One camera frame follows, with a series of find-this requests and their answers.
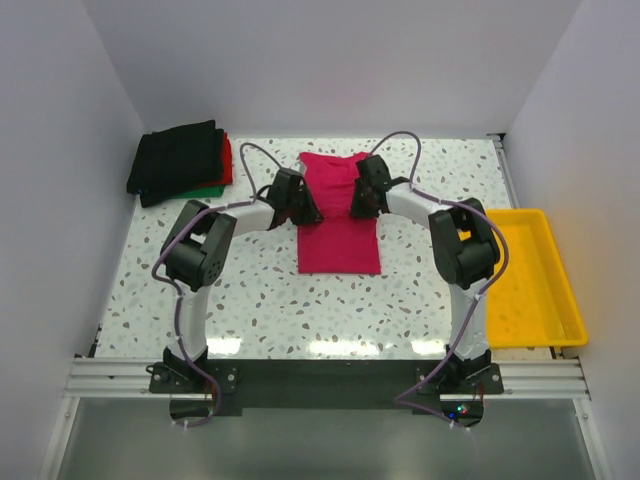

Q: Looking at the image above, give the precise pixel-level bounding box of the aluminium front rail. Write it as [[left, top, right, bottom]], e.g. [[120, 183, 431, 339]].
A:
[[64, 358, 590, 400]]

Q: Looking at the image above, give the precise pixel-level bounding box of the red folded t-shirt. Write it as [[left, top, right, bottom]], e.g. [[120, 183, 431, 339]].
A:
[[219, 133, 233, 186]]

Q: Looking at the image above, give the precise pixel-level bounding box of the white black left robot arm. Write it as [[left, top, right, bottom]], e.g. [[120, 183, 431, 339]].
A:
[[152, 168, 323, 392]]

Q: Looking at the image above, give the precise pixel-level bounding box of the yellow plastic tray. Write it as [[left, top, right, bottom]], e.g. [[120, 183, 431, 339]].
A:
[[487, 209, 588, 349]]

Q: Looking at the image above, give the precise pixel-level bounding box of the magenta pink t-shirt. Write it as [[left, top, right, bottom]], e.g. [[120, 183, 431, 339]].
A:
[[297, 152, 381, 275]]

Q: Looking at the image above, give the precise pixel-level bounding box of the black folded t-shirt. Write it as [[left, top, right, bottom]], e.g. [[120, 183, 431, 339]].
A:
[[126, 120, 226, 208]]

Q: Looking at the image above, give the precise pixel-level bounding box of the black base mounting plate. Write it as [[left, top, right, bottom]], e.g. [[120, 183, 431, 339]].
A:
[[146, 351, 504, 426]]

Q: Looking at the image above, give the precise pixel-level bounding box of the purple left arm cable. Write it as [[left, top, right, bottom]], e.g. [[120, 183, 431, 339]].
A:
[[150, 142, 311, 429]]

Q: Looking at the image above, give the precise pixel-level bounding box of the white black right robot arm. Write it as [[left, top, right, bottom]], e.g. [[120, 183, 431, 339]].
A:
[[350, 155, 507, 393]]

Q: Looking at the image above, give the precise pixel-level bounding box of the aluminium right side rail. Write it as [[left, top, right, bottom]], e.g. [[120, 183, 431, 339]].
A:
[[487, 133, 520, 208]]

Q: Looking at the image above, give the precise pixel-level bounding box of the green folded t-shirt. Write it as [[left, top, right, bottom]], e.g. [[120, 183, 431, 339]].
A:
[[184, 185, 225, 199]]

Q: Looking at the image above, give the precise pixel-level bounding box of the aluminium rail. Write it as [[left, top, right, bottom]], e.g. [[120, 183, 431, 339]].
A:
[[64, 358, 590, 400], [487, 133, 520, 208]]

